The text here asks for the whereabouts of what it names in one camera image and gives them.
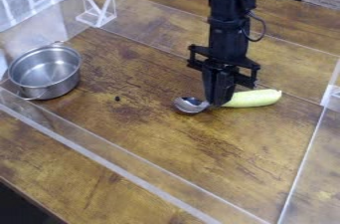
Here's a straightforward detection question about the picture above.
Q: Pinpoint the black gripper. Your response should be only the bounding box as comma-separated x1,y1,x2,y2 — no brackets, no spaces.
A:
187,17,260,107

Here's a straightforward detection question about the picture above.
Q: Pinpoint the green handled metal spoon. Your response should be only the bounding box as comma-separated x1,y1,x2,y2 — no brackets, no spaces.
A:
173,89,281,113

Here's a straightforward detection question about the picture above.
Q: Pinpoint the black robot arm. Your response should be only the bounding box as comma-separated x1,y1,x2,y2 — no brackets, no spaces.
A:
187,0,260,107

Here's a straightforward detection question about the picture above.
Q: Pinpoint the clear acrylic front barrier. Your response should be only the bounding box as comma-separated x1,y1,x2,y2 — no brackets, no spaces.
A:
0,87,269,224

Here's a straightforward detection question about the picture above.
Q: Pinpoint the small stainless steel pot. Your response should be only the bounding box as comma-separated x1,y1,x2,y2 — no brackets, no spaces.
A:
8,43,81,101

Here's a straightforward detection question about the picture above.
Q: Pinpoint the clear acrylic triangle bracket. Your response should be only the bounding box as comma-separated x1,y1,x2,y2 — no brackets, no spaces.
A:
76,0,117,28

